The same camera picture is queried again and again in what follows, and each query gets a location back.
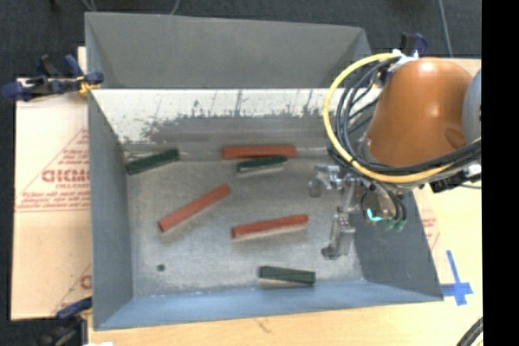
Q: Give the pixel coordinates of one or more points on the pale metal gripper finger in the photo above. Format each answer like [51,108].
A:
[326,180]
[342,235]

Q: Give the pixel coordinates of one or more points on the dark green flat block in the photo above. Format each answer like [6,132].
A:
[287,275]
[152,161]
[261,164]

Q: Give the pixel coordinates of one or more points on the red-brown flat block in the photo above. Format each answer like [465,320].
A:
[269,225]
[194,207]
[259,152]

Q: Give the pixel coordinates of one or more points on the grey metal bin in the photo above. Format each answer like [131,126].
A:
[227,52]

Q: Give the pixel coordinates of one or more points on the brown cardboard board red print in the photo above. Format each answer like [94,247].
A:
[48,214]

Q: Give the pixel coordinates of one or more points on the black cylinder on white bracket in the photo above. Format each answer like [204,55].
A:
[446,183]

